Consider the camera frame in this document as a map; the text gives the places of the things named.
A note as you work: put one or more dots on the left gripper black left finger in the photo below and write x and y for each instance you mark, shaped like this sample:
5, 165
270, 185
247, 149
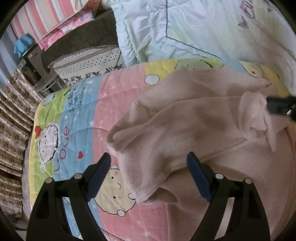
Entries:
58, 201

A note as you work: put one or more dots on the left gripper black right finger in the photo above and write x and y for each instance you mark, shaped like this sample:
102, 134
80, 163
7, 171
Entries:
235, 210

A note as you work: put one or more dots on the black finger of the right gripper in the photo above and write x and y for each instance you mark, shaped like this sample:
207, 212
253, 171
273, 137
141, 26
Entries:
284, 106

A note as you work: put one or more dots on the pink knit sweater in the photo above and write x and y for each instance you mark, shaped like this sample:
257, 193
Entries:
221, 116

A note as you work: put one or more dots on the light blue embroidered comforter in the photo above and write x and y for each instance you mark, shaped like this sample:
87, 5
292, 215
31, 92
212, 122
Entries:
233, 31

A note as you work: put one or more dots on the colourful cartoon striped quilt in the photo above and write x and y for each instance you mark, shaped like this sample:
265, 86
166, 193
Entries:
70, 133

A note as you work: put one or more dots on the floral brown curtain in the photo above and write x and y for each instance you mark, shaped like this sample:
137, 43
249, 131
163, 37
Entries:
19, 101

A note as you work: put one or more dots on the round glass side table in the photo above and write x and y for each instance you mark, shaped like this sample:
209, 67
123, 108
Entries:
49, 83

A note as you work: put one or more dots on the black bedside cabinet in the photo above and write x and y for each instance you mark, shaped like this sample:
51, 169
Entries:
32, 64

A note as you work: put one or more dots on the dotted striped folded bedding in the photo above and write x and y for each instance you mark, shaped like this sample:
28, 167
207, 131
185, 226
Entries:
88, 63

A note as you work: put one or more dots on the blue cloth on cabinet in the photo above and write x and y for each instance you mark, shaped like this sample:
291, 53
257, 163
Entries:
23, 44

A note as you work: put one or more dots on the dark brown blanket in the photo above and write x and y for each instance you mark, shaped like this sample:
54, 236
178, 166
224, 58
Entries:
96, 33

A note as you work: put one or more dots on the pink floral gift bag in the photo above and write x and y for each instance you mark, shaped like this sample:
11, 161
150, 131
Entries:
84, 16

